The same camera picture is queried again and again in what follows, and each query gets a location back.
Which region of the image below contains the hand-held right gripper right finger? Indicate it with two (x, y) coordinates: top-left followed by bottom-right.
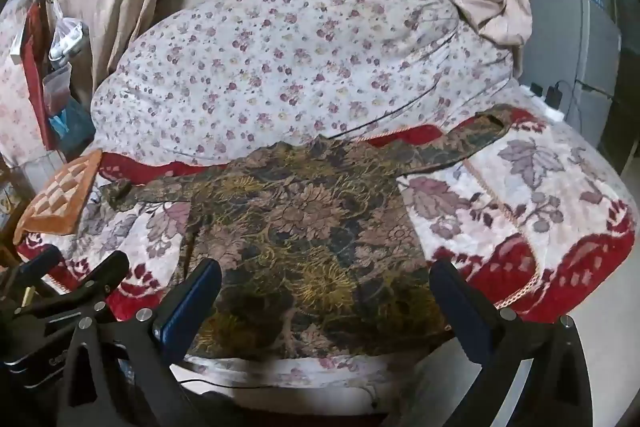
(429, 258), (608, 427)

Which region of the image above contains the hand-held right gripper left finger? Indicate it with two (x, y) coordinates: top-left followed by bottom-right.
(52, 257), (223, 427)

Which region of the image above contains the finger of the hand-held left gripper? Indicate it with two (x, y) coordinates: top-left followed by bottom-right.
(9, 246), (63, 304)
(62, 251), (132, 314)

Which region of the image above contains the dark floral shirt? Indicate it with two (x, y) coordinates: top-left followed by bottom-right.
(100, 104), (521, 358)

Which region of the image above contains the wooden furniture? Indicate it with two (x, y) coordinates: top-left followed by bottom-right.
(0, 154), (32, 270)

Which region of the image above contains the orange checkered cushion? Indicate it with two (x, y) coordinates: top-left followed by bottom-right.
(12, 149), (103, 244)

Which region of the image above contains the red and white floral blanket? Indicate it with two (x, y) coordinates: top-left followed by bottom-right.
(15, 82), (638, 323)

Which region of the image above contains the blue plastic pack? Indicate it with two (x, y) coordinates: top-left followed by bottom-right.
(49, 109), (81, 140)

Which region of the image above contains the red hanging cloth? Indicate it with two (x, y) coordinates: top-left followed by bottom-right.
(22, 2), (57, 148)

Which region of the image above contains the white plastic bag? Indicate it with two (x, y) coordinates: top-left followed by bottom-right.
(47, 2), (89, 64)

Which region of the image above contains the white small-flower quilt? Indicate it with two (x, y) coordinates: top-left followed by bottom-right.
(92, 0), (516, 165)

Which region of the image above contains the white cabinet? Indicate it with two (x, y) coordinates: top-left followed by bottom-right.
(520, 0), (628, 170)

